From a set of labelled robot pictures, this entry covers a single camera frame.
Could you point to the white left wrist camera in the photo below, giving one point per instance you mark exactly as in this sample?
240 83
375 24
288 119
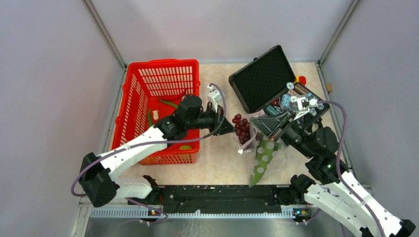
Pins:
214 96

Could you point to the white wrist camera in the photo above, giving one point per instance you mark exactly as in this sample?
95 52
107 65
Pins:
301 105
214 96

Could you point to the clear zip top bag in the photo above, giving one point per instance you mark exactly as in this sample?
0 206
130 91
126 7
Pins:
280 161

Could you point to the red round object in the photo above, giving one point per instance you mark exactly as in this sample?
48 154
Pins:
301 80

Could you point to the open black foam case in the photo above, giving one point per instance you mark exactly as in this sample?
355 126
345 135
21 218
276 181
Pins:
266 85

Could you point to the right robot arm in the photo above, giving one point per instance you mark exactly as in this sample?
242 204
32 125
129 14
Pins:
332 187

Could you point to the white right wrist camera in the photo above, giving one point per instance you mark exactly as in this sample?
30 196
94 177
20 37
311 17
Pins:
301 105

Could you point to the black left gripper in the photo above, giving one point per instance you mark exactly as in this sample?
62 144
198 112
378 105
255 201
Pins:
226 127

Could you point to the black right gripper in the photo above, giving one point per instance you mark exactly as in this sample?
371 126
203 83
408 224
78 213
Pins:
271 126

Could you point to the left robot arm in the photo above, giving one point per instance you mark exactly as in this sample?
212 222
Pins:
98 174

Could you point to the green leafy vegetable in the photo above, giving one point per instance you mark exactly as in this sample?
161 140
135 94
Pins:
264 152

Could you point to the white toy mushroom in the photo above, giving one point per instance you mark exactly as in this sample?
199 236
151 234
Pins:
155 115

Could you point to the green lime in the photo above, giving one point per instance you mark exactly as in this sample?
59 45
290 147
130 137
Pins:
185 148

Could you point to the red plastic basket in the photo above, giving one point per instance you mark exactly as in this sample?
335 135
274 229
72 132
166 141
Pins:
168 79

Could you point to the red grape bunch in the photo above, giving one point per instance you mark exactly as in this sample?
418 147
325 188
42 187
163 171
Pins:
242 128

